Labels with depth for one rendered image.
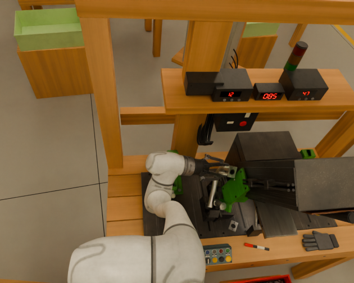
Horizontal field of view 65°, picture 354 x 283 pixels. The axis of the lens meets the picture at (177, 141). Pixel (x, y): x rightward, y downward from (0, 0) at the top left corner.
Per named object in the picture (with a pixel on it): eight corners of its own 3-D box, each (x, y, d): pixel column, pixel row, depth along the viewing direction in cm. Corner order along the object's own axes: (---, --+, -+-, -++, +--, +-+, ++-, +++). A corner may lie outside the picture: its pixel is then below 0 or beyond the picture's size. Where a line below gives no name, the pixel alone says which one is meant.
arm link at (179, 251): (202, 219, 75) (151, 220, 74) (217, 273, 59) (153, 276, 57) (198, 257, 80) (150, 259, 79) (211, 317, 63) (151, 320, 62)
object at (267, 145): (276, 188, 170) (302, 158, 143) (228, 191, 166) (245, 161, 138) (267, 163, 181) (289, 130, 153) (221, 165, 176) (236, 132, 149)
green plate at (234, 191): (239, 208, 144) (262, 190, 128) (225, 208, 141) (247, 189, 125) (234, 188, 151) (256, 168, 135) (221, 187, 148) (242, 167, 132)
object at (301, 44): (305, 56, 118) (310, 48, 114) (294, 56, 117) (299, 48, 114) (300, 49, 121) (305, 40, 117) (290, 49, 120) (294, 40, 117)
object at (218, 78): (220, 95, 118) (224, 82, 112) (185, 95, 116) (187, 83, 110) (217, 83, 122) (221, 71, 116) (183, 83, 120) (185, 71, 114)
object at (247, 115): (250, 131, 135) (261, 110, 123) (216, 132, 133) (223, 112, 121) (243, 112, 143) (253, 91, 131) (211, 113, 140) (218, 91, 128)
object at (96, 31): (331, 158, 191) (462, 28, 113) (108, 169, 169) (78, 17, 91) (326, 147, 196) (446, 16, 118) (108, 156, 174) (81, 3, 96)
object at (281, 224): (295, 236, 133) (298, 233, 130) (263, 238, 130) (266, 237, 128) (270, 165, 155) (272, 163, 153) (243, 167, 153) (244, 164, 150)
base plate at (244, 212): (336, 227, 161) (337, 226, 160) (144, 245, 145) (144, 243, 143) (307, 165, 185) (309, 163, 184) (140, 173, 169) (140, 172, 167)
